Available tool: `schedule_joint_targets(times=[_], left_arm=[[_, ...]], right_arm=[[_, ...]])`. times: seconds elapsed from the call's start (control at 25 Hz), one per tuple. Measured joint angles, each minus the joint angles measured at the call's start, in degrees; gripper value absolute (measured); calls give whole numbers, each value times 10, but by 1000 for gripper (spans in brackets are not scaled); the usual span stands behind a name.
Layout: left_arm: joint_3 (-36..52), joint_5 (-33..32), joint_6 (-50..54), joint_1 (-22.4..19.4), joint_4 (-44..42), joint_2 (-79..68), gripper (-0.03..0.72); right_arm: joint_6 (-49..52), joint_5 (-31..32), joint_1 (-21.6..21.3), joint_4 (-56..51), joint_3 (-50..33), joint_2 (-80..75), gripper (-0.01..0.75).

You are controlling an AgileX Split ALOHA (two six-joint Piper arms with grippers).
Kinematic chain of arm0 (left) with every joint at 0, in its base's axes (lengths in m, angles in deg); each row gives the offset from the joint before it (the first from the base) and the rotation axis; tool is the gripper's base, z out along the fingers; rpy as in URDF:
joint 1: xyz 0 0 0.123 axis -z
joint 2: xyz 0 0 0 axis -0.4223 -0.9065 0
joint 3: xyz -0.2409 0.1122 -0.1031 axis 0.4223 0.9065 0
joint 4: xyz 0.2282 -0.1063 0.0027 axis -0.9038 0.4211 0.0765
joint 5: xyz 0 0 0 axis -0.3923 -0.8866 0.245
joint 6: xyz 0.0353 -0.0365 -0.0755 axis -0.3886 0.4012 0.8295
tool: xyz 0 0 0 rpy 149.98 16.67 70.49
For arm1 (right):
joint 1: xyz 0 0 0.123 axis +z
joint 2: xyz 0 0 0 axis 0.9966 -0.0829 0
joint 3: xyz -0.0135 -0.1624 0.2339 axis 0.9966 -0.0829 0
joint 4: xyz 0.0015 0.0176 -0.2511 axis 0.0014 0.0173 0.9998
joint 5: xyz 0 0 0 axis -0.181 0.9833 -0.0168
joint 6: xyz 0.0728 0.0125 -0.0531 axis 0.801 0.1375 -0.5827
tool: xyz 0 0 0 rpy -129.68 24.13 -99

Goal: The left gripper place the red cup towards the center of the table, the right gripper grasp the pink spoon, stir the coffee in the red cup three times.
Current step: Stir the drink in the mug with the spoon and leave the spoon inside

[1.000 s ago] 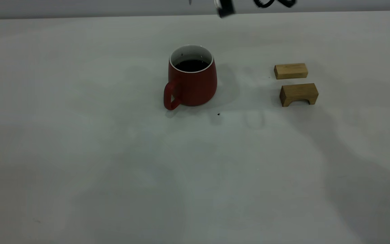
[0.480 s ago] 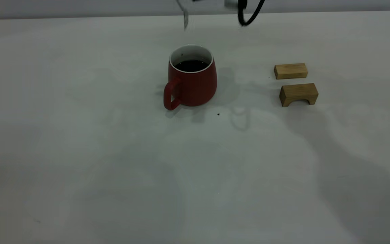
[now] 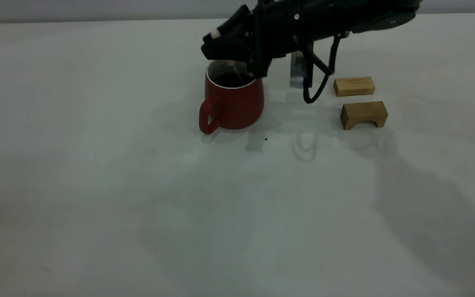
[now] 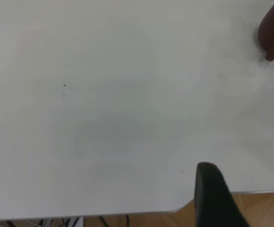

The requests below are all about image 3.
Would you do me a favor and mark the black looped cable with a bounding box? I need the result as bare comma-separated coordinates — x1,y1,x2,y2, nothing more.
302,32,350,104

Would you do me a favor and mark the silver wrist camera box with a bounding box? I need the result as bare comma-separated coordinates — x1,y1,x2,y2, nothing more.
290,50,306,90

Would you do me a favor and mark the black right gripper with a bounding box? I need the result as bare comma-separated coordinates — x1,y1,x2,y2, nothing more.
201,0,318,80

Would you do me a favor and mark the dark coffee liquid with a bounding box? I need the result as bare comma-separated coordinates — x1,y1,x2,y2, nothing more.
213,73,251,88

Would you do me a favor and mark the red ceramic mug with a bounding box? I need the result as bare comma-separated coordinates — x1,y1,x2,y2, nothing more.
199,60,265,135

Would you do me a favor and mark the arched wooden block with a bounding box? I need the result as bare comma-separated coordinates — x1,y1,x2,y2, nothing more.
340,101,388,131

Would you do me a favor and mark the pink-handled metal spoon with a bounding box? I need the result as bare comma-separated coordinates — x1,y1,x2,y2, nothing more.
210,28,242,77

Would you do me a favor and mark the flat rectangular wooden block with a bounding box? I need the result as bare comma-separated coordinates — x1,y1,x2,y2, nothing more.
334,77,375,97

